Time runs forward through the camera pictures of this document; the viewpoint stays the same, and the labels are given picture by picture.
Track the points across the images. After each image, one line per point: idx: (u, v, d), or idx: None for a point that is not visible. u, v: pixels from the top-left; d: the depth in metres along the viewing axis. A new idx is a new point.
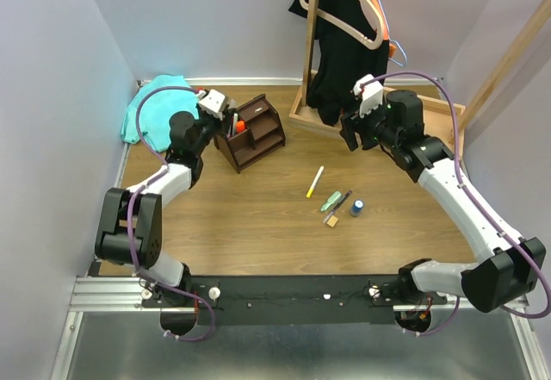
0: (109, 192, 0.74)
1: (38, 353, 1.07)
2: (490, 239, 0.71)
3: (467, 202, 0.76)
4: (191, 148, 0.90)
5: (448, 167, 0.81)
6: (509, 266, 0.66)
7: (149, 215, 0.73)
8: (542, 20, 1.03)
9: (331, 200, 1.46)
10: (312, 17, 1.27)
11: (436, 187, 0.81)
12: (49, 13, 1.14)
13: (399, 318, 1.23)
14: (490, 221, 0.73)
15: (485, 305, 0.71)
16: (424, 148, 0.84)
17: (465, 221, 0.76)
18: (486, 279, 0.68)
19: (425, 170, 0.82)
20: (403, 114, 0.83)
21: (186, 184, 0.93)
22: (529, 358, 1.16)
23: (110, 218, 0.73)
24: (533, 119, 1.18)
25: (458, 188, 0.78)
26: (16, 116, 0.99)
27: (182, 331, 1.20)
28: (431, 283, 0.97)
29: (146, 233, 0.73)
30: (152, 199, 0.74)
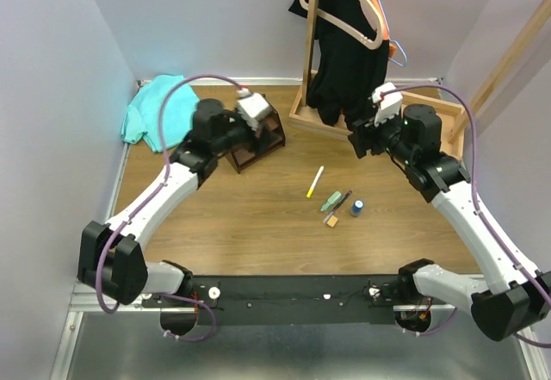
0: (88, 229, 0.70)
1: (38, 353, 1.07)
2: (505, 271, 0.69)
3: (483, 232, 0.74)
4: (210, 141, 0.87)
5: (463, 191, 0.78)
6: (525, 301, 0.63)
7: (124, 265, 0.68)
8: (542, 20, 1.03)
9: (331, 200, 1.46)
10: (312, 17, 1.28)
11: (452, 213, 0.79)
12: (48, 12, 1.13)
13: (399, 318, 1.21)
14: (506, 252, 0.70)
15: (495, 335, 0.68)
16: (439, 168, 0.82)
17: (479, 251, 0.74)
18: (500, 312, 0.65)
19: (441, 193, 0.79)
20: (421, 132, 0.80)
21: (193, 187, 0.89)
22: (529, 358, 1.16)
23: (89, 256, 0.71)
24: (533, 119, 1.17)
25: (474, 214, 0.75)
26: (15, 116, 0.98)
27: (182, 331, 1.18)
28: (434, 289, 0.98)
29: (120, 279, 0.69)
30: (128, 246, 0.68)
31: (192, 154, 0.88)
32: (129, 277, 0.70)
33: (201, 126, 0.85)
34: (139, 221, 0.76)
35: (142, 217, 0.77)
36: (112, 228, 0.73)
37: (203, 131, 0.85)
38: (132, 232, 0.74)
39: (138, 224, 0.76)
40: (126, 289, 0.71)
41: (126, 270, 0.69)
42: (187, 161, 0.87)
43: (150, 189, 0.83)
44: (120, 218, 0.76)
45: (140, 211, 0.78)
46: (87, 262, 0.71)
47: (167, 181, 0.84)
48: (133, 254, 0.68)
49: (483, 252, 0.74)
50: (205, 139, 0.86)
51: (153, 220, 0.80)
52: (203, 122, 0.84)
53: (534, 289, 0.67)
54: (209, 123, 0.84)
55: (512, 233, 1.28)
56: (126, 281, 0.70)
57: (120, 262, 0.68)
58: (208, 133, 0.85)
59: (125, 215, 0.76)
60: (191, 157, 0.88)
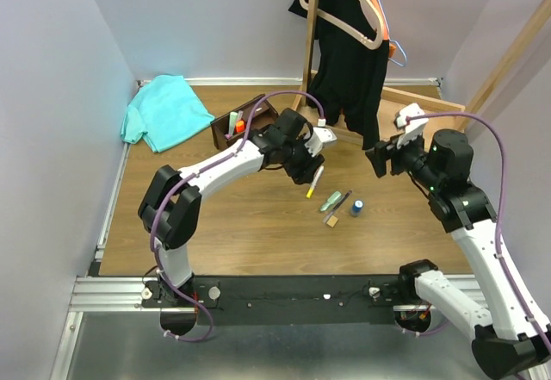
0: (164, 169, 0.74)
1: (38, 353, 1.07)
2: (517, 322, 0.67)
3: (500, 277, 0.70)
4: (287, 137, 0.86)
5: (488, 230, 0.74)
6: (531, 354, 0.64)
7: (182, 209, 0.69)
8: (541, 20, 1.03)
9: (331, 200, 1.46)
10: (312, 17, 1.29)
11: (471, 249, 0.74)
12: (48, 12, 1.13)
13: (399, 318, 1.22)
14: (521, 302, 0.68)
15: (494, 373, 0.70)
16: (466, 201, 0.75)
17: (492, 293, 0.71)
18: (504, 358, 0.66)
19: (464, 229, 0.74)
20: (449, 160, 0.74)
21: (255, 166, 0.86)
22: None
23: (155, 194, 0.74)
24: (533, 119, 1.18)
25: (494, 258, 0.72)
26: (16, 115, 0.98)
27: (182, 331, 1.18)
28: (436, 300, 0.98)
29: (174, 224, 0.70)
30: (193, 195, 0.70)
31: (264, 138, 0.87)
32: (181, 227, 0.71)
33: (287, 120, 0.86)
34: (206, 177, 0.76)
35: (208, 176, 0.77)
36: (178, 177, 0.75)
37: (286, 123, 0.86)
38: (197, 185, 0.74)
39: (204, 180, 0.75)
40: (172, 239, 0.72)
41: (183, 215, 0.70)
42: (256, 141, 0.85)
43: (219, 155, 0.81)
44: (190, 170, 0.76)
45: (209, 170, 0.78)
46: (151, 200, 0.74)
47: (238, 153, 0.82)
48: (194, 203, 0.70)
49: (496, 295, 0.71)
50: (284, 131, 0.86)
51: (215, 185, 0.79)
52: (291, 117, 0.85)
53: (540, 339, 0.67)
54: (295, 121, 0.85)
55: (512, 233, 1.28)
56: (179, 227, 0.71)
57: (181, 205, 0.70)
58: (288, 128, 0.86)
59: (195, 170, 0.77)
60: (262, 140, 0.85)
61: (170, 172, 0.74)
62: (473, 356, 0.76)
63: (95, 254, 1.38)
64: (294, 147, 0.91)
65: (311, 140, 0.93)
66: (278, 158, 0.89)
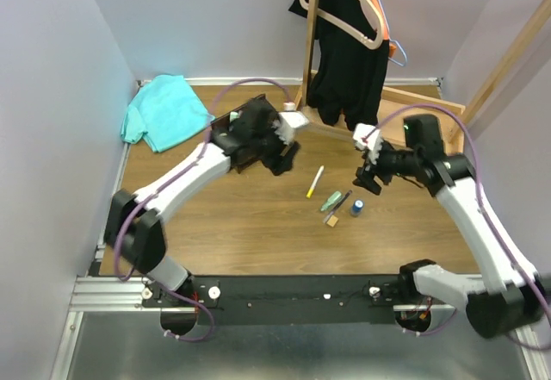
0: (115, 196, 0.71)
1: (38, 353, 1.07)
2: (504, 271, 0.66)
3: (485, 229, 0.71)
4: (254, 130, 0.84)
5: (470, 189, 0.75)
6: (521, 301, 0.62)
7: (144, 233, 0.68)
8: (542, 20, 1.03)
9: (331, 200, 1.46)
10: (312, 17, 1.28)
11: (455, 209, 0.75)
12: (48, 12, 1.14)
13: (399, 318, 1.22)
14: (506, 254, 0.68)
15: (491, 334, 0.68)
16: (448, 165, 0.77)
17: (480, 248, 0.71)
18: (495, 311, 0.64)
19: (447, 189, 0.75)
20: (420, 132, 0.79)
21: (224, 168, 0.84)
22: (529, 358, 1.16)
23: (114, 221, 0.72)
24: (533, 119, 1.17)
25: (479, 212, 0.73)
26: (16, 115, 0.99)
27: (182, 331, 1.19)
28: (432, 285, 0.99)
29: (139, 248, 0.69)
30: (152, 218, 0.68)
31: (229, 136, 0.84)
32: (146, 249, 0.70)
33: (251, 112, 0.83)
34: (166, 196, 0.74)
35: (169, 192, 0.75)
36: (136, 200, 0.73)
37: (250, 116, 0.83)
38: (157, 207, 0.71)
39: (163, 200, 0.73)
40: (141, 260, 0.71)
41: (146, 239, 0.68)
42: (221, 143, 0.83)
43: (181, 166, 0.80)
44: (147, 191, 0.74)
45: (169, 186, 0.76)
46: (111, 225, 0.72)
47: (200, 161, 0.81)
48: (155, 226, 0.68)
49: (483, 249, 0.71)
50: (249, 125, 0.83)
51: (178, 200, 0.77)
52: (255, 109, 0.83)
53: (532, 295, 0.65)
54: (260, 112, 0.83)
55: (512, 233, 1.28)
56: (145, 249, 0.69)
57: (142, 229, 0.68)
58: (254, 121, 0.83)
59: (151, 189, 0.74)
60: (226, 140, 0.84)
61: (126, 196, 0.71)
62: (469, 320, 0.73)
63: (95, 254, 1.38)
64: (264, 140, 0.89)
65: (282, 129, 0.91)
66: (250, 152, 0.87)
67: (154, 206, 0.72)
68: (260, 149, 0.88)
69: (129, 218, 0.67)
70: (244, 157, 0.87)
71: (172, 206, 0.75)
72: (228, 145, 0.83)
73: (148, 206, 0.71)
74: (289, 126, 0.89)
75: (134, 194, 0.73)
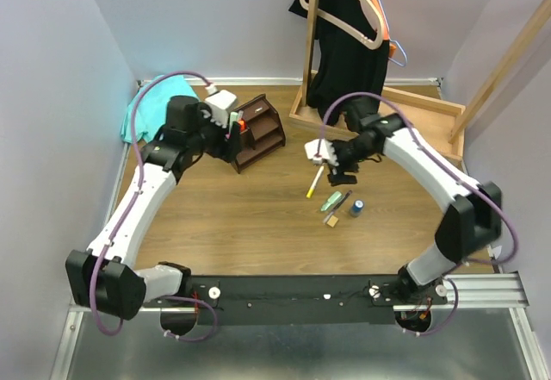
0: (70, 260, 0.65)
1: (38, 353, 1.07)
2: (449, 188, 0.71)
3: (427, 161, 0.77)
4: (185, 132, 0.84)
5: (402, 133, 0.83)
6: (470, 207, 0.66)
7: (114, 288, 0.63)
8: (542, 20, 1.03)
9: (331, 200, 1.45)
10: (312, 18, 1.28)
11: (399, 154, 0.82)
12: (49, 13, 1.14)
13: (399, 318, 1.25)
14: (448, 173, 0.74)
15: (459, 256, 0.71)
16: (385, 122, 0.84)
17: (428, 179, 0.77)
18: (452, 226, 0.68)
19: (387, 140, 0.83)
20: (355, 112, 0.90)
21: (172, 183, 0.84)
22: (529, 359, 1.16)
23: (79, 282, 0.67)
24: (533, 119, 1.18)
25: (417, 148, 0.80)
26: (16, 116, 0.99)
27: (181, 331, 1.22)
28: (427, 274, 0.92)
29: (116, 301, 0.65)
30: (119, 268, 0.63)
31: (164, 148, 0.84)
32: (126, 299, 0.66)
33: (176, 115, 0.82)
34: (121, 239, 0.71)
35: (124, 233, 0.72)
36: (95, 255, 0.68)
37: (177, 119, 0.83)
38: (117, 255, 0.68)
39: (121, 243, 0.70)
40: (126, 311, 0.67)
41: (122, 291, 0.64)
42: (159, 158, 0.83)
43: (126, 202, 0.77)
44: (101, 242, 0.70)
45: (121, 227, 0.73)
46: (79, 287, 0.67)
47: (142, 188, 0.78)
48: (124, 276, 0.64)
49: (430, 178, 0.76)
50: (179, 128, 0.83)
51: (137, 236, 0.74)
52: (178, 111, 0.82)
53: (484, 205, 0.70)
54: (185, 113, 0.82)
55: None
56: (123, 301, 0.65)
57: (112, 284, 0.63)
58: (183, 123, 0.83)
59: (106, 237, 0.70)
60: (164, 152, 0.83)
61: (80, 256, 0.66)
62: (441, 252, 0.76)
63: None
64: (200, 134, 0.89)
65: (216, 115, 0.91)
66: (191, 152, 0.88)
67: (115, 255, 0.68)
68: (201, 143, 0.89)
69: (94, 277, 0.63)
70: (188, 158, 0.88)
71: (133, 245, 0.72)
72: (168, 156, 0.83)
73: (108, 258, 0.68)
74: (219, 110, 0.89)
75: (88, 251, 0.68)
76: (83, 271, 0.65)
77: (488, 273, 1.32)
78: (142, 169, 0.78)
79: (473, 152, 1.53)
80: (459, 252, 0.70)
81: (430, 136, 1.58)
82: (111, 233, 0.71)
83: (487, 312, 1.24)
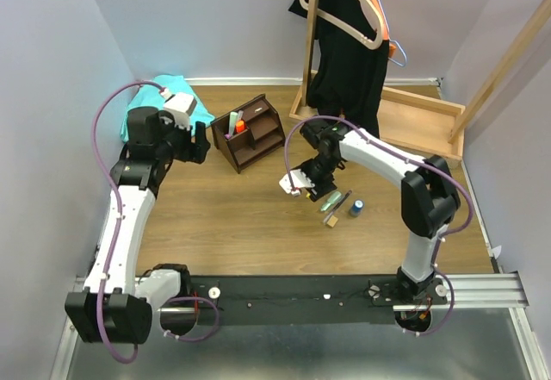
0: (68, 306, 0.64)
1: (38, 353, 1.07)
2: (400, 168, 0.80)
3: (376, 152, 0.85)
4: (152, 144, 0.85)
5: (351, 134, 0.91)
6: (420, 179, 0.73)
7: (123, 318, 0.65)
8: (542, 20, 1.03)
9: (331, 200, 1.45)
10: (312, 18, 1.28)
11: (353, 152, 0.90)
12: (49, 13, 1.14)
13: (399, 318, 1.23)
14: (397, 156, 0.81)
15: (427, 230, 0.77)
16: (335, 128, 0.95)
17: (384, 168, 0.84)
18: (411, 202, 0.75)
19: (342, 145, 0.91)
20: (310, 133, 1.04)
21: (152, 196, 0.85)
22: (529, 359, 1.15)
23: (85, 322, 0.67)
24: (532, 119, 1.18)
25: (366, 144, 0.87)
26: (16, 116, 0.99)
27: (181, 331, 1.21)
28: (420, 269, 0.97)
29: (126, 328, 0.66)
30: (122, 298, 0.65)
31: (134, 165, 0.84)
32: (136, 324, 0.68)
33: (139, 128, 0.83)
34: (117, 270, 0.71)
35: (118, 264, 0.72)
36: (94, 291, 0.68)
37: (142, 133, 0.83)
38: (117, 286, 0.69)
39: (118, 272, 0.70)
40: (138, 335, 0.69)
41: (131, 319, 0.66)
42: (133, 177, 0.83)
43: (110, 231, 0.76)
44: (96, 277, 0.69)
45: (114, 258, 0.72)
46: (84, 327, 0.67)
47: (123, 213, 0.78)
48: (129, 304, 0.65)
49: (384, 166, 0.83)
50: (145, 141, 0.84)
51: (131, 261, 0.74)
52: (140, 125, 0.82)
53: (435, 177, 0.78)
54: (148, 124, 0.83)
55: (512, 233, 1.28)
56: (133, 326, 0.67)
57: (119, 314, 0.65)
58: (148, 136, 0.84)
59: (100, 272, 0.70)
60: (135, 170, 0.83)
61: (77, 296, 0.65)
62: (410, 230, 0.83)
63: (95, 254, 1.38)
64: (165, 143, 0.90)
65: (178, 120, 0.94)
66: (162, 163, 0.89)
67: (116, 287, 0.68)
68: (168, 151, 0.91)
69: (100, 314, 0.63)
70: (160, 170, 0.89)
71: (129, 270, 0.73)
72: (141, 171, 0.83)
73: (108, 291, 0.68)
74: (181, 114, 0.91)
75: (85, 289, 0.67)
76: (85, 311, 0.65)
77: (487, 273, 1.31)
78: (118, 194, 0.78)
79: (473, 152, 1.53)
80: (423, 224, 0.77)
81: (430, 136, 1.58)
82: (103, 267, 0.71)
83: (487, 312, 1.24)
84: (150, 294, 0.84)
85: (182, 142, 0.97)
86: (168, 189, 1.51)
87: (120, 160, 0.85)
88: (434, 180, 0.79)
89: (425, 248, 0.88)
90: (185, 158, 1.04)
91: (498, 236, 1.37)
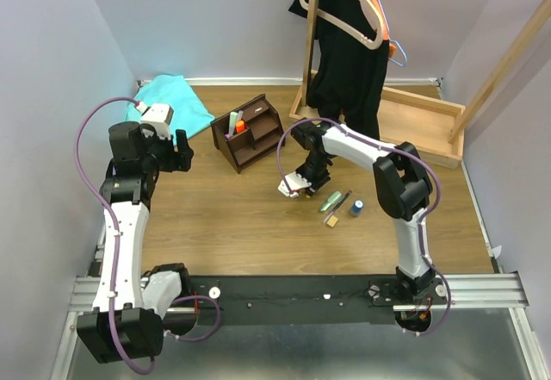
0: (81, 328, 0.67)
1: (38, 353, 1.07)
2: (374, 154, 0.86)
3: (353, 141, 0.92)
4: (138, 158, 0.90)
5: (332, 129, 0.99)
6: (388, 162, 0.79)
7: (137, 330, 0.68)
8: (541, 21, 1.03)
9: (331, 200, 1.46)
10: (312, 17, 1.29)
11: (335, 145, 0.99)
12: (48, 13, 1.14)
13: (399, 318, 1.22)
14: (370, 145, 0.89)
15: (400, 211, 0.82)
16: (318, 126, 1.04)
17: (361, 158, 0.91)
18: (384, 183, 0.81)
19: (325, 140, 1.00)
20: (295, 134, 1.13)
21: (146, 208, 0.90)
22: (529, 359, 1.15)
23: (100, 344, 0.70)
24: (532, 119, 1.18)
25: (345, 136, 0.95)
26: (16, 115, 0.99)
27: (182, 331, 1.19)
28: (413, 262, 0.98)
29: (141, 340, 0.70)
30: (134, 312, 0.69)
31: (124, 182, 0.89)
32: (150, 334, 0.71)
33: (124, 146, 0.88)
34: (124, 286, 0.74)
35: (123, 280, 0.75)
36: (104, 311, 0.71)
37: (127, 150, 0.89)
38: (126, 302, 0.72)
39: (126, 287, 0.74)
40: (152, 346, 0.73)
41: (145, 330, 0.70)
42: (124, 192, 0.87)
43: (110, 248, 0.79)
44: (104, 296, 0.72)
45: (118, 276, 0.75)
46: (99, 347, 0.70)
47: (120, 229, 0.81)
48: (141, 316, 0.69)
49: (360, 156, 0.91)
50: (131, 156, 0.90)
51: (136, 274, 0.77)
52: (125, 142, 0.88)
53: (406, 162, 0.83)
54: (132, 140, 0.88)
55: (513, 233, 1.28)
56: (148, 337, 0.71)
57: (133, 327, 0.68)
58: (133, 152, 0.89)
59: (107, 291, 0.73)
60: (126, 185, 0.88)
61: (89, 319, 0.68)
62: (389, 214, 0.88)
63: (95, 254, 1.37)
64: (149, 158, 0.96)
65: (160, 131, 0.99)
66: (149, 175, 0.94)
67: (126, 302, 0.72)
68: (153, 164, 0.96)
69: (114, 331, 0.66)
70: (150, 182, 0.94)
71: (136, 283, 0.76)
72: (132, 185, 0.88)
73: (119, 308, 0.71)
74: (161, 124, 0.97)
75: (95, 311, 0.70)
76: (99, 331, 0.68)
77: (488, 273, 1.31)
78: (112, 211, 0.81)
79: (473, 152, 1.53)
80: (396, 206, 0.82)
81: (430, 136, 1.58)
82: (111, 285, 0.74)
83: (487, 312, 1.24)
84: (156, 302, 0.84)
85: (166, 155, 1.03)
86: (168, 189, 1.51)
87: (109, 179, 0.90)
88: (406, 165, 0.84)
89: (408, 233, 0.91)
90: (171, 169, 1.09)
91: (498, 237, 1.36)
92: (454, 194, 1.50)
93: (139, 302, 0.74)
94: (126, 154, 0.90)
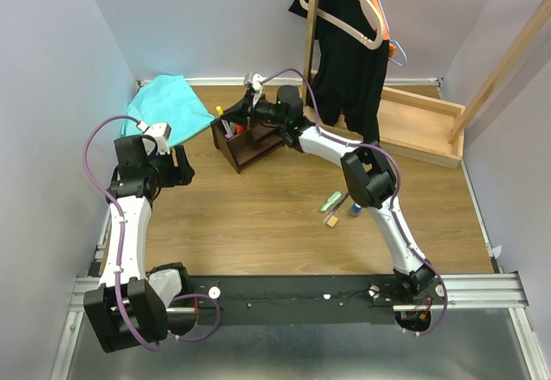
0: (86, 305, 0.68)
1: (38, 353, 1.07)
2: (341, 150, 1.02)
3: (325, 140, 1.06)
4: (141, 163, 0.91)
5: (309, 128, 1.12)
6: (353, 158, 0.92)
7: (144, 303, 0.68)
8: (542, 20, 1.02)
9: (331, 200, 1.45)
10: (312, 17, 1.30)
11: (312, 145, 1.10)
12: (48, 12, 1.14)
13: (399, 318, 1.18)
14: (339, 143, 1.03)
15: (368, 198, 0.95)
16: (297, 127, 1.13)
17: (332, 154, 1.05)
18: (352, 176, 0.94)
19: (300, 140, 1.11)
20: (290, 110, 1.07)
21: (150, 208, 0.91)
22: (529, 358, 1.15)
23: (107, 325, 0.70)
24: (531, 118, 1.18)
25: (318, 135, 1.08)
26: (15, 116, 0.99)
27: (182, 331, 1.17)
28: (398, 253, 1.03)
29: (148, 316, 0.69)
30: (140, 286, 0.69)
31: (127, 183, 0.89)
32: (157, 314, 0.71)
33: (127, 150, 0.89)
34: (129, 264, 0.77)
35: (128, 258, 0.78)
36: (111, 286, 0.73)
37: (131, 154, 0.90)
38: (132, 277, 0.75)
39: (130, 264, 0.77)
40: (159, 326, 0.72)
41: (151, 306, 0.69)
42: (128, 190, 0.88)
43: (114, 231, 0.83)
44: (111, 272, 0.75)
45: (124, 254, 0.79)
46: (104, 328, 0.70)
47: (126, 217, 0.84)
48: (147, 290, 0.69)
49: (331, 152, 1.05)
50: (134, 160, 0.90)
51: (140, 256, 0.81)
52: (127, 146, 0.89)
53: (372, 155, 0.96)
54: (135, 146, 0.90)
55: (514, 233, 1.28)
56: (154, 317, 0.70)
57: (139, 303, 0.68)
58: (136, 155, 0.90)
59: (113, 267, 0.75)
60: (128, 185, 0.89)
61: (95, 295, 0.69)
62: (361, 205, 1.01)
63: (95, 254, 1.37)
64: (152, 166, 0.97)
65: (160, 146, 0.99)
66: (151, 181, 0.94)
67: (131, 277, 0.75)
68: (156, 174, 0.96)
69: (120, 303, 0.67)
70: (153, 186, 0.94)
71: (138, 264, 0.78)
72: (134, 186, 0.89)
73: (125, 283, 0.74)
74: (160, 139, 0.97)
75: (102, 286, 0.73)
76: (105, 308, 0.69)
77: (488, 273, 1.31)
78: (118, 202, 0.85)
79: (473, 152, 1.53)
80: (363, 195, 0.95)
81: (430, 136, 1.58)
82: (115, 264, 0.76)
83: (487, 312, 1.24)
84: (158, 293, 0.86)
85: (167, 169, 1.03)
86: (168, 189, 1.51)
87: (114, 181, 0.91)
88: (373, 159, 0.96)
89: (384, 221, 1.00)
90: (174, 183, 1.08)
91: (498, 237, 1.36)
92: (454, 195, 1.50)
93: (143, 277, 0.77)
94: (130, 159, 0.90)
